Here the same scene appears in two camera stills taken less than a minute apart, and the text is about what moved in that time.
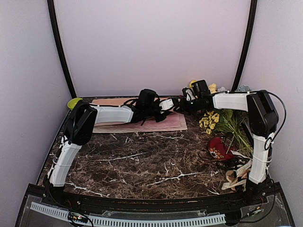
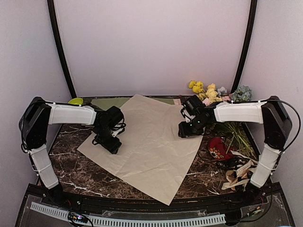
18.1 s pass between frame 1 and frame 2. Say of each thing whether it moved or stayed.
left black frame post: stayed
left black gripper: moved
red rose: stayed
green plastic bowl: stayed
